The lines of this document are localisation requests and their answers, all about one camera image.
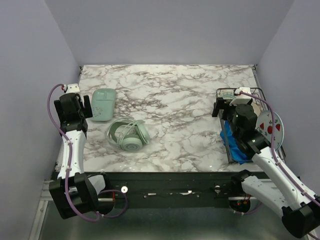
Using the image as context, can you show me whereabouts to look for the mint green wired headphones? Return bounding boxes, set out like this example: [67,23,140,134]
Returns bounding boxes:
[106,117,151,152]

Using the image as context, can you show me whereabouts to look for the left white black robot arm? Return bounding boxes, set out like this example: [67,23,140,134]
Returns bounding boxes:
[49,92,111,219]

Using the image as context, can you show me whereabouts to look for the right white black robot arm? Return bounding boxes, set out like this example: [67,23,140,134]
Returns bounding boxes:
[212,97,320,238]

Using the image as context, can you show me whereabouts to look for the patterned yellow centre bowl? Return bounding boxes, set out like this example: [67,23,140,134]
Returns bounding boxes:
[219,91,237,101]

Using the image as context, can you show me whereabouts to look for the mint green rectangular tray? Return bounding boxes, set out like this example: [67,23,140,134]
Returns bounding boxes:
[91,88,117,122]

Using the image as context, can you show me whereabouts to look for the cream plain bowl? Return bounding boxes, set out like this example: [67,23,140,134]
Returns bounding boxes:
[251,102,262,117]

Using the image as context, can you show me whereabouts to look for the blue plate with red fruit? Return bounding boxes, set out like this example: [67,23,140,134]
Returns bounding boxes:
[255,110,285,152]

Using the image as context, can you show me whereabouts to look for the blue cloth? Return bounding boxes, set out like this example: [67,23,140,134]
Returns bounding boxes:
[224,121,252,165]

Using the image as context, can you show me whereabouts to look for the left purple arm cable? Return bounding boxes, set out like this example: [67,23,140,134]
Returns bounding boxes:
[47,83,128,223]

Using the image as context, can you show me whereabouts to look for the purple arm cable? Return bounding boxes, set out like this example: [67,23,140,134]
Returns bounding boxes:
[235,90,320,238]
[47,83,128,223]

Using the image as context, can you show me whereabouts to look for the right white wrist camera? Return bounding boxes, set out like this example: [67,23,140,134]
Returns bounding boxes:
[229,86,252,106]

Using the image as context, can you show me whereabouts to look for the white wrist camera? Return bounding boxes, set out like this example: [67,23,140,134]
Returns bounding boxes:
[61,83,80,94]
[229,86,252,106]

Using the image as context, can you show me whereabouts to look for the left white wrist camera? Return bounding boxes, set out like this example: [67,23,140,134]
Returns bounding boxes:
[61,83,80,94]

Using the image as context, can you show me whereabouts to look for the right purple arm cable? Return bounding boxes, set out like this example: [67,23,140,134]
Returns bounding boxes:
[235,90,320,238]

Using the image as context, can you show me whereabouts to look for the black wire dish rack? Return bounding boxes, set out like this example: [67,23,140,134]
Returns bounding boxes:
[215,86,286,165]

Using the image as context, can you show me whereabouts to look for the aluminium extrusion frame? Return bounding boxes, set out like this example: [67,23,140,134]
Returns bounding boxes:
[28,180,62,240]

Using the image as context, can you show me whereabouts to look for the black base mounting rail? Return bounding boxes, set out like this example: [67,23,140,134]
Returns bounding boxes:
[85,172,254,214]

